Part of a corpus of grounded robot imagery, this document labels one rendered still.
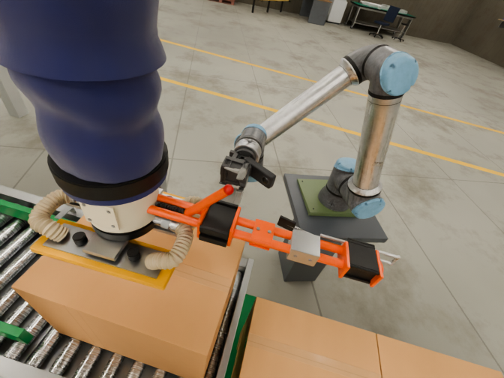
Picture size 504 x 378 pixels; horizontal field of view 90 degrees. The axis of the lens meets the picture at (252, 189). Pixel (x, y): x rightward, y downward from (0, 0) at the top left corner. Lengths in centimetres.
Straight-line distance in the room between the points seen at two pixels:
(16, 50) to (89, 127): 12
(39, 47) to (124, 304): 68
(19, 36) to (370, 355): 149
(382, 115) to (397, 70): 16
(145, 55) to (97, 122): 12
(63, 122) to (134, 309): 58
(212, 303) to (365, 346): 83
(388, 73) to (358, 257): 57
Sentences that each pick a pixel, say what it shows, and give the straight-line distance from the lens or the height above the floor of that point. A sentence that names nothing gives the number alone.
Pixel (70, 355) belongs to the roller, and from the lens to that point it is 134.
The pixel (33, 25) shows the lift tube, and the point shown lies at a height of 166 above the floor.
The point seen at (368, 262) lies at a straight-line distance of 66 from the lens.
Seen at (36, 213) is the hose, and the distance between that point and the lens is 79.
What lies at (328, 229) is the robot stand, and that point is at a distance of 144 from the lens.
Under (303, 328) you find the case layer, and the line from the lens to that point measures 136.
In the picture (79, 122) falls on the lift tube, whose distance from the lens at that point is 48.
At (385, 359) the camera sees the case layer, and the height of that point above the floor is 54.
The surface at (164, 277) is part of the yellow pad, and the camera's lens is 68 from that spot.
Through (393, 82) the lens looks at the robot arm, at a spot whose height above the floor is 154.
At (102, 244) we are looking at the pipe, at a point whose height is 119.
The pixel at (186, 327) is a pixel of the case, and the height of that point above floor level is 95.
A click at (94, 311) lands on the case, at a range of 91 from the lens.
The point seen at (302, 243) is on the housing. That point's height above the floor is 128.
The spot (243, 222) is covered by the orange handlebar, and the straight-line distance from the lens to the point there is 63.
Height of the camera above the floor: 176
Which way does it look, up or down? 43 degrees down
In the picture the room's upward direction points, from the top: 14 degrees clockwise
